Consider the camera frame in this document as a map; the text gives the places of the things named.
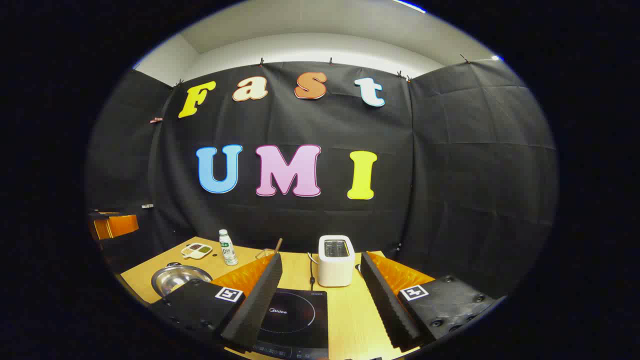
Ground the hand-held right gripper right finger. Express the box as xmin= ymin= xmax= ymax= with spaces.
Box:
xmin=360 ymin=251 xmax=503 ymax=353

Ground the black induction cooktop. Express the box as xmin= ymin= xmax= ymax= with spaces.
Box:
xmin=250 ymin=287 xmax=329 ymax=360

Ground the stainless steel pot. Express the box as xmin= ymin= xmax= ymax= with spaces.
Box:
xmin=151 ymin=262 xmax=214 ymax=299

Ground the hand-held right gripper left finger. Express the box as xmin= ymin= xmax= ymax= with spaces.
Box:
xmin=148 ymin=253 xmax=284 ymax=354

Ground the white toaster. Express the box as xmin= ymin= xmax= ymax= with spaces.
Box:
xmin=318 ymin=235 xmax=356 ymax=288

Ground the white divided bean dish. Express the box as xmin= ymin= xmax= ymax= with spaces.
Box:
xmin=180 ymin=242 xmax=213 ymax=260

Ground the white drink bottle green label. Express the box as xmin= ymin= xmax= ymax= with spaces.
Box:
xmin=218 ymin=229 xmax=239 ymax=266

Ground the black backdrop cloth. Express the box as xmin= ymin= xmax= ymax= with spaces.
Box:
xmin=85 ymin=58 xmax=559 ymax=301

